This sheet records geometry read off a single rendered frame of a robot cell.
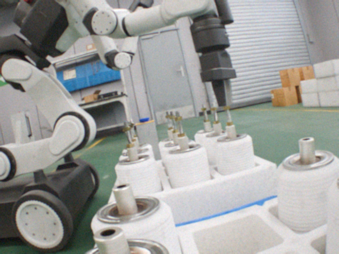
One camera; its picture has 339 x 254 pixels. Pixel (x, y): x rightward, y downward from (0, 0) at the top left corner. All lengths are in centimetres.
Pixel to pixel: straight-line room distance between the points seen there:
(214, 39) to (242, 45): 567
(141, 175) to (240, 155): 22
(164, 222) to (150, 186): 31
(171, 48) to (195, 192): 543
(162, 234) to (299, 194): 17
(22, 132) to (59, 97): 334
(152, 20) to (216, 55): 20
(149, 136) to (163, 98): 476
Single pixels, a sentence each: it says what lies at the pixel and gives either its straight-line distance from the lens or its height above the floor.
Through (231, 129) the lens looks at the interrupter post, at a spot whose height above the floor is 27.
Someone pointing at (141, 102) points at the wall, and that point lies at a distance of 571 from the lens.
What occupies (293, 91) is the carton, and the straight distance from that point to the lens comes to 436.
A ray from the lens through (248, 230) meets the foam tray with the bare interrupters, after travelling 40.
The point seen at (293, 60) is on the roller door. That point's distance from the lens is 687.
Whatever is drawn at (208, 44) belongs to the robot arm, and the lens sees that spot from 60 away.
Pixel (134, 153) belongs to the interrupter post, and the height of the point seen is 27.
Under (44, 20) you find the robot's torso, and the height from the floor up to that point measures 76.
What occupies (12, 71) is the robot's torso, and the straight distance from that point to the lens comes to 101.
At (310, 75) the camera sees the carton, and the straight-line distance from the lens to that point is 465.
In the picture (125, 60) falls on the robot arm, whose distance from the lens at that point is 119.
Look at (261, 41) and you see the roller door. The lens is 653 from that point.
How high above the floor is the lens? 36
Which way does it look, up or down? 4 degrees down
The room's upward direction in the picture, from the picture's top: 12 degrees counter-clockwise
